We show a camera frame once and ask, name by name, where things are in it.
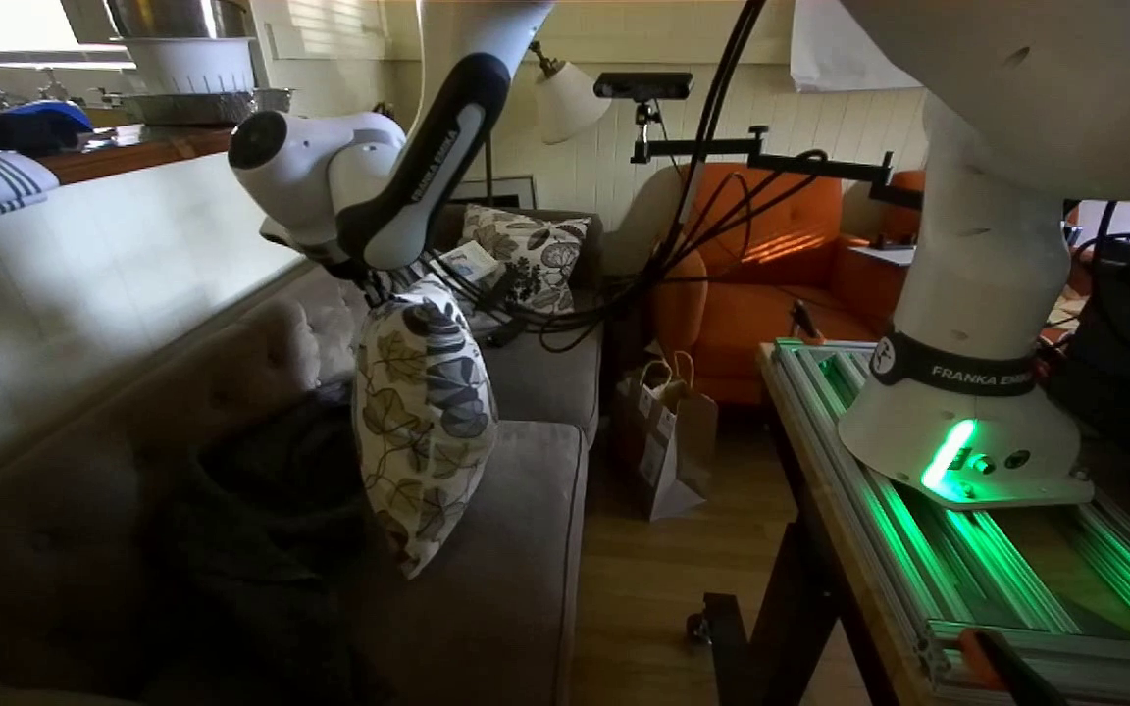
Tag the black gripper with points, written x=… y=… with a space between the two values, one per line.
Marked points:
x=373 y=283

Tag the floral patterned pillow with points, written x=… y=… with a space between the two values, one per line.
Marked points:
x=422 y=414
x=534 y=257

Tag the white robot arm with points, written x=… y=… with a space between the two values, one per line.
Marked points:
x=1029 y=107

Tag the wooden counter shelf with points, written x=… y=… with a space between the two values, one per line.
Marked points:
x=139 y=151

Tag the foil baking tray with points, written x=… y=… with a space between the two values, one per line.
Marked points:
x=207 y=107

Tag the white pot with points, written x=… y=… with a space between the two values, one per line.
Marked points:
x=184 y=66

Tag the grey tufted sofa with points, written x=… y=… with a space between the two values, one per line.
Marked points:
x=482 y=624

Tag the floor lamp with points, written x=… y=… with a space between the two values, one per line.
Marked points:
x=539 y=133

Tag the dark blue bowl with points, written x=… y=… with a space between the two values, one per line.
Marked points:
x=40 y=129

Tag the dark grey blanket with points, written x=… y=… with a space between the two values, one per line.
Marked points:
x=250 y=554

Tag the paper shopping bag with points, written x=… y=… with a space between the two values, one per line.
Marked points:
x=667 y=432

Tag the orange armchair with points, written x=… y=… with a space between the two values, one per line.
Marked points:
x=774 y=262

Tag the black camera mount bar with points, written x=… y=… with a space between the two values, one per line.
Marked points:
x=650 y=87

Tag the aluminium frame robot table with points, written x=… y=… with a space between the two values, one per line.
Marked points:
x=939 y=605

